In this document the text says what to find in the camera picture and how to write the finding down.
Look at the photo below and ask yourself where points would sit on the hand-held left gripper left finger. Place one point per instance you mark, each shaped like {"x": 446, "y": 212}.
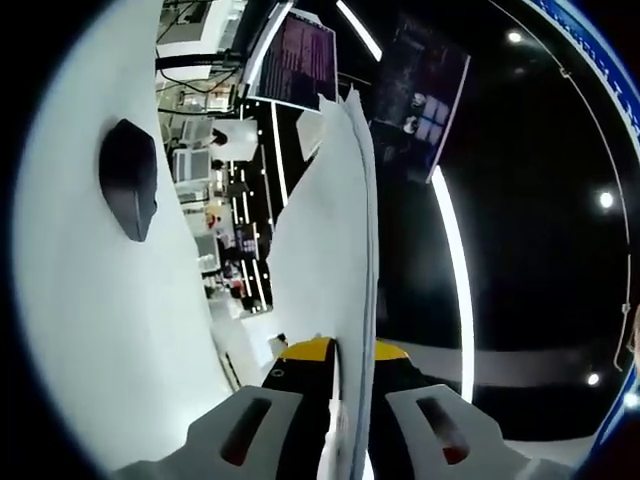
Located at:
{"x": 295, "y": 385}

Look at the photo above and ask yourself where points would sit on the stack of white printing papers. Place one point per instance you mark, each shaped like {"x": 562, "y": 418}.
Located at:
{"x": 330, "y": 240}

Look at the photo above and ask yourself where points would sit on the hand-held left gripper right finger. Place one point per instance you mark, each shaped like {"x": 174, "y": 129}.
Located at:
{"x": 400, "y": 390}

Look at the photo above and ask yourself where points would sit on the blue and white wall poster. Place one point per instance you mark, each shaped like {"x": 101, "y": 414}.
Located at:
{"x": 600, "y": 55}

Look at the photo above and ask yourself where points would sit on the black computer mouse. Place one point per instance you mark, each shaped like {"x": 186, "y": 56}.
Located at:
{"x": 127, "y": 175}

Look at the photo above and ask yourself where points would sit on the hanging display screen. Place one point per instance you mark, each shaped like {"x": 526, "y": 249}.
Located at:
{"x": 420, "y": 90}

